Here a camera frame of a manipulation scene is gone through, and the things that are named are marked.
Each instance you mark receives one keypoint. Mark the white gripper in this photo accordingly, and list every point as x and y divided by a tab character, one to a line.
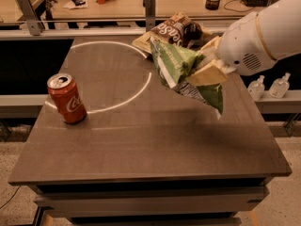
243	44

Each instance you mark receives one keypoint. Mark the green jalapeno chip bag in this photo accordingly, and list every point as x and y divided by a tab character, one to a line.
174	64

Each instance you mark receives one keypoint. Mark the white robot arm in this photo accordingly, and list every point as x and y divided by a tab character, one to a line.
281	28

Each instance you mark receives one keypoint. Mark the brown and yellow chip bag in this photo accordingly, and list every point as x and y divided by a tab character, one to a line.
178	29

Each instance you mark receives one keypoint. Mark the clear sanitizer bottle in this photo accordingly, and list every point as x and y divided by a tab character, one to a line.
256	88
280	86

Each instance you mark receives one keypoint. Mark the black mesh cup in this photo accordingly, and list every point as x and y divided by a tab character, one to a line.
212	4

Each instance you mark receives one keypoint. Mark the red Coca-Cola can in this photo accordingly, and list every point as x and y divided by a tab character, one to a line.
64	92

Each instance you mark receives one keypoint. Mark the grey metal bracket middle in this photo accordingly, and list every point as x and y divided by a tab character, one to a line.
150	16

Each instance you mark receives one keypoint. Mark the grey metal bracket left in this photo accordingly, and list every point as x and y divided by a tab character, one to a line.
33	23

